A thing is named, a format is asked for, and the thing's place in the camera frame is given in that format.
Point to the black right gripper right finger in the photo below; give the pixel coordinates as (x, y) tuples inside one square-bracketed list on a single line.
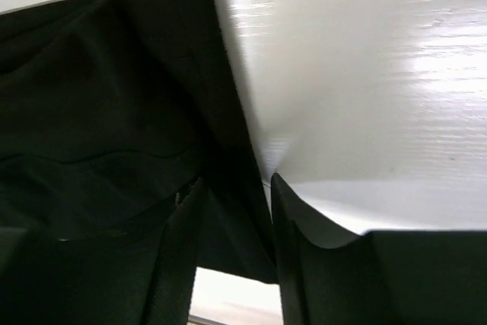
[(330, 275)]

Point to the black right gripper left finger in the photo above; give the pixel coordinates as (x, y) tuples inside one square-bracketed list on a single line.
[(140, 273)]

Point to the black skirt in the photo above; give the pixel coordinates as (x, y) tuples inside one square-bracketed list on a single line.
[(110, 107)]

